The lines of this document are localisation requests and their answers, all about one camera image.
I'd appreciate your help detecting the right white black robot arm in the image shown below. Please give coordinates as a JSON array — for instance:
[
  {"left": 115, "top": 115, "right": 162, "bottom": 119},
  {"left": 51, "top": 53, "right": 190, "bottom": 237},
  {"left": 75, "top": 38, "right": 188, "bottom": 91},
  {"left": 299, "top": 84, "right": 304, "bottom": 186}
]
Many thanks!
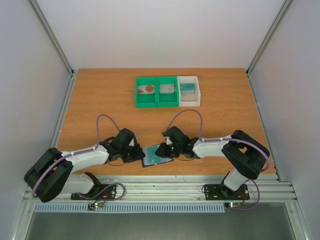
[{"left": 155, "top": 126, "right": 270, "bottom": 200}]

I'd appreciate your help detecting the white bin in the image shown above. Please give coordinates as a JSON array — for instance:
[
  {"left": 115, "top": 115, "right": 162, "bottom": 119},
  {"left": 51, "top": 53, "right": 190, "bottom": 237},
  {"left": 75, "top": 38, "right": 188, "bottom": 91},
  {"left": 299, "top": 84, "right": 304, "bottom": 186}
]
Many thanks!
[{"left": 177, "top": 76, "right": 201, "bottom": 107}]

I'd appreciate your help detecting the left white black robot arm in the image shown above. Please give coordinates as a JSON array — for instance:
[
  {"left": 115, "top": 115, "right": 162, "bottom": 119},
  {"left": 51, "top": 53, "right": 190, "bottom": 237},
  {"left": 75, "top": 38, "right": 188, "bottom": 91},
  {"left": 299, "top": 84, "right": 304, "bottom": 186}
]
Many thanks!
[{"left": 23, "top": 128, "right": 146, "bottom": 203}]

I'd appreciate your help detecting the grey white card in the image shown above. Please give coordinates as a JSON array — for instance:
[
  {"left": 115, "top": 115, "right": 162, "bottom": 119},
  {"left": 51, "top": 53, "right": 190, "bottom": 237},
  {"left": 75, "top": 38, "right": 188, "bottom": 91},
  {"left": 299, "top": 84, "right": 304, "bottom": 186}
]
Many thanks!
[{"left": 159, "top": 84, "right": 175, "bottom": 94}]

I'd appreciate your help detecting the teal VIP card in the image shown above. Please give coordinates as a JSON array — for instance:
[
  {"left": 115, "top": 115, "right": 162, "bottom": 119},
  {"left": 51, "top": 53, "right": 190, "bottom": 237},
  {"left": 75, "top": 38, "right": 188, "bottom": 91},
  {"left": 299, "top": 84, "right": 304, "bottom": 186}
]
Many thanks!
[
  {"left": 179, "top": 83, "right": 196, "bottom": 94},
  {"left": 142, "top": 145, "right": 160, "bottom": 168}
]

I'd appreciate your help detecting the right aluminium frame post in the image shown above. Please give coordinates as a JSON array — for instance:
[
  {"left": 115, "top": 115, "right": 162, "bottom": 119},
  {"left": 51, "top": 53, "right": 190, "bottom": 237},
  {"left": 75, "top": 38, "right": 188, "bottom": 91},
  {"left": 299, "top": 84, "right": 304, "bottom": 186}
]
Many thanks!
[{"left": 246, "top": 0, "right": 294, "bottom": 78}]

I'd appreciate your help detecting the left green bin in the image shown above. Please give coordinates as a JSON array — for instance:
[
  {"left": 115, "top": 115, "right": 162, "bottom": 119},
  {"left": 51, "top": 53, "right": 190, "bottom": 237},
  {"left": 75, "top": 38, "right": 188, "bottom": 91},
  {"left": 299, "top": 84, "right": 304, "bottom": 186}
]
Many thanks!
[{"left": 135, "top": 76, "right": 158, "bottom": 108}]

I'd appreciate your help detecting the middle green bin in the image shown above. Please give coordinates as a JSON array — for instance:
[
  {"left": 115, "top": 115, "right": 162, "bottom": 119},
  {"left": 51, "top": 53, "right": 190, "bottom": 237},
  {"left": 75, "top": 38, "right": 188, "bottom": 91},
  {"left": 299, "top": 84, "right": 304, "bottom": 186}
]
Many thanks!
[{"left": 156, "top": 76, "right": 180, "bottom": 107}]

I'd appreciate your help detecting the grey slotted cable duct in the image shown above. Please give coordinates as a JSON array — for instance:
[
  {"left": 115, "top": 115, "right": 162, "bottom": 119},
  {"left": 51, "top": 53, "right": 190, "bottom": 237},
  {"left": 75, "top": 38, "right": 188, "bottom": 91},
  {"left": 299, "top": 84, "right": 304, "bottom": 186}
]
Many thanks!
[{"left": 33, "top": 202, "right": 225, "bottom": 214}]

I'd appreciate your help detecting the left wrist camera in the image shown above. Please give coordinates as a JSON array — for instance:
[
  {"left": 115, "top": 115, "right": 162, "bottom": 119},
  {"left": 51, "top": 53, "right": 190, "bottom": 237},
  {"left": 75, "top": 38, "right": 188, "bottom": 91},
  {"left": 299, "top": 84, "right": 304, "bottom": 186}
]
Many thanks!
[{"left": 128, "top": 133, "right": 137, "bottom": 147}]

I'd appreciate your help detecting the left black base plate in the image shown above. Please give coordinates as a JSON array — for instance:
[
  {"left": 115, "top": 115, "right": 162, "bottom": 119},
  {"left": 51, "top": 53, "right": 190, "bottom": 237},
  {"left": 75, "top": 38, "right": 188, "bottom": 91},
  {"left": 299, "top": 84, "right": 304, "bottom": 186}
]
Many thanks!
[{"left": 70, "top": 184, "right": 117, "bottom": 201}]

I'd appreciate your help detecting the card with red circles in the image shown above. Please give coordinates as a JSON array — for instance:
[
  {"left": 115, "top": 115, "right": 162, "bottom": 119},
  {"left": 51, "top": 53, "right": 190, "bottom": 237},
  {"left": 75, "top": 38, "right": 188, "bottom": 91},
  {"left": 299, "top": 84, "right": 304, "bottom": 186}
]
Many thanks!
[{"left": 137, "top": 84, "right": 155, "bottom": 95}]

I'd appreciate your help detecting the green bin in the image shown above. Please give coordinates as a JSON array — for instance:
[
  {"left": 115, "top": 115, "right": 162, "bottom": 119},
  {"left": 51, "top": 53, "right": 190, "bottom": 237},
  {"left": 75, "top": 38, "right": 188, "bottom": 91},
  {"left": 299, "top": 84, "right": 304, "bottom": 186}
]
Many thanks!
[
  {"left": 135, "top": 76, "right": 158, "bottom": 108},
  {"left": 156, "top": 76, "right": 180, "bottom": 107}
]

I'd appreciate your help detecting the left controller board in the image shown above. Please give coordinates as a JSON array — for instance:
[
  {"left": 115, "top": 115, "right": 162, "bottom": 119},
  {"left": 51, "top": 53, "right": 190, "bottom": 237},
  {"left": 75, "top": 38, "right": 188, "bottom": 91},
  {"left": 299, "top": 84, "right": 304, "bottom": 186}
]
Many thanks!
[{"left": 87, "top": 202, "right": 104, "bottom": 211}]

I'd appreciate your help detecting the blue leather card holder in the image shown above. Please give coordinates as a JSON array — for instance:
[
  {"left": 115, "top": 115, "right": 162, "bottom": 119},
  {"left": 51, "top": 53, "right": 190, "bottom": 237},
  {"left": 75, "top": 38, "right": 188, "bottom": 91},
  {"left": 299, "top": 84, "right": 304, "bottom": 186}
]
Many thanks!
[{"left": 141, "top": 144, "right": 174, "bottom": 168}]

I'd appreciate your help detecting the controller board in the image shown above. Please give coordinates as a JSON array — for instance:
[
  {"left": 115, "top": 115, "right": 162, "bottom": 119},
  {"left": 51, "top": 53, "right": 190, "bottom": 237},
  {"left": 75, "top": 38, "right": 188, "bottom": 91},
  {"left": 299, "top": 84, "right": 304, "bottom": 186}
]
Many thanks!
[
  {"left": 87, "top": 202, "right": 104, "bottom": 211},
  {"left": 224, "top": 201, "right": 244, "bottom": 209}
]

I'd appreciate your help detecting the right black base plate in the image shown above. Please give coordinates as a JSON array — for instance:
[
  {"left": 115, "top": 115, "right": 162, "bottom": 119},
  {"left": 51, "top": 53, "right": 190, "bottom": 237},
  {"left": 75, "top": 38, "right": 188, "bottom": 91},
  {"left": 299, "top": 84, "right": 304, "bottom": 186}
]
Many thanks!
[{"left": 201, "top": 184, "right": 250, "bottom": 201}]

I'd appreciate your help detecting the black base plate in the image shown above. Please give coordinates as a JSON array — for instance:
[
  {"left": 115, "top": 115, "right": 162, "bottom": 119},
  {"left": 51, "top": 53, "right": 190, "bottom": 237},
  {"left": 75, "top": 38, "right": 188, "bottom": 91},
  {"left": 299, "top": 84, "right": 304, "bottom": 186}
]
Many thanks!
[
  {"left": 70, "top": 184, "right": 117, "bottom": 201},
  {"left": 201, "top": 184, "right": 250, "bottom": 201}
]

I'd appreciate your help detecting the aluminium front rail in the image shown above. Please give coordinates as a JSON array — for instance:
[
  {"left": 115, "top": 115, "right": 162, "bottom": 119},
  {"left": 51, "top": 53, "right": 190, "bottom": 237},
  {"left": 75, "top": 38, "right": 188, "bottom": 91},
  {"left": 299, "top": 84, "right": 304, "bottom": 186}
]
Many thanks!
[{"left": 23, "top": 174, "right": 298, "bottom": 203}]

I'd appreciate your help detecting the aluminium frame post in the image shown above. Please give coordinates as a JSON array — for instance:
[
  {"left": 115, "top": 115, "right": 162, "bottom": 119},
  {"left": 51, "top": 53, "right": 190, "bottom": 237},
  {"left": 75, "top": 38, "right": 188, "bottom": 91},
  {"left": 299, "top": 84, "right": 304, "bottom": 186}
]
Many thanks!
[
  {"left": 246, "top": 0, "right": 294, "bottom": 78},
  {"left": 28, "top": 0, "right": 74, "bottom": 77}
]

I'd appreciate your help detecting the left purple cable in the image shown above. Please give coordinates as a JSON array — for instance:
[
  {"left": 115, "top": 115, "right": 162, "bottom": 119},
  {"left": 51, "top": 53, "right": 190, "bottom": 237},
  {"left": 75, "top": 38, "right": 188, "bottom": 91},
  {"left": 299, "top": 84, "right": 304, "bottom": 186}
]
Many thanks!
[{"left": 31, "top": 114, "right": 121, "bottom": 198}]

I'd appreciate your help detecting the left aluminium frame post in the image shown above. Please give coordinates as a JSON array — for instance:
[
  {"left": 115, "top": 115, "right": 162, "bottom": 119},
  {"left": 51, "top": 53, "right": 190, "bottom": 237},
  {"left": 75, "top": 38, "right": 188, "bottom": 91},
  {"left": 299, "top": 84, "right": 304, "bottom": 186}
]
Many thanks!
[{"left": 28, "top": 0, "right": 74, "bottom": 77}]

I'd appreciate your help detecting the right controller board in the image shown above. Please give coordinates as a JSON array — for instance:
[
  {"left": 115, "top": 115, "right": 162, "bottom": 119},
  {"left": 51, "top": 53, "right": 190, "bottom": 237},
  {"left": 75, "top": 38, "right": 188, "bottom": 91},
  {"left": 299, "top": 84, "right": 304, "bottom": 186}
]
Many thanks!
[{"left": 224, "top": 201, "right": 244, "bottom": 209}]

